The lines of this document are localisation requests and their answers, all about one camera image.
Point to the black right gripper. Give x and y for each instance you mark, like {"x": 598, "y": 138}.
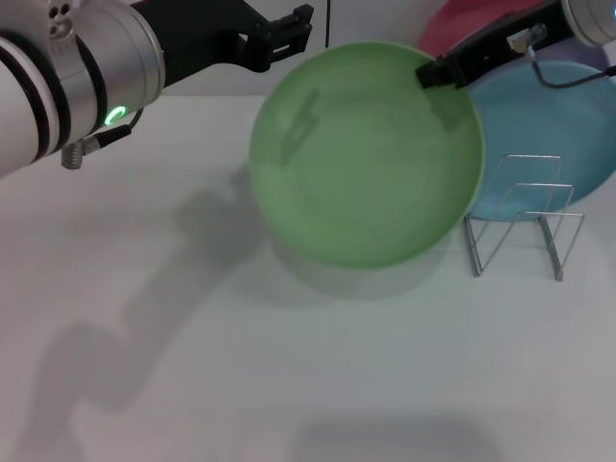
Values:
{"x": 500, "y": 41}

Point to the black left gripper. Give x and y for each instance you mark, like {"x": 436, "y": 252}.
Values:
{"x": 202, "y": 33}

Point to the green plate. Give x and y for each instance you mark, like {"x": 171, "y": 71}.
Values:
{"x": 366, "y": 163}

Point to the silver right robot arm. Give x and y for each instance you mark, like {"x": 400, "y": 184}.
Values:
{"x": 594, "y": 19}

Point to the pink plate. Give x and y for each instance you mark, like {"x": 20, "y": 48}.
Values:
{"x": 457, "y": 24}

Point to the blue plate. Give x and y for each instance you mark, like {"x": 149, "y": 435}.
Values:
{"x": 534, "y": 120}

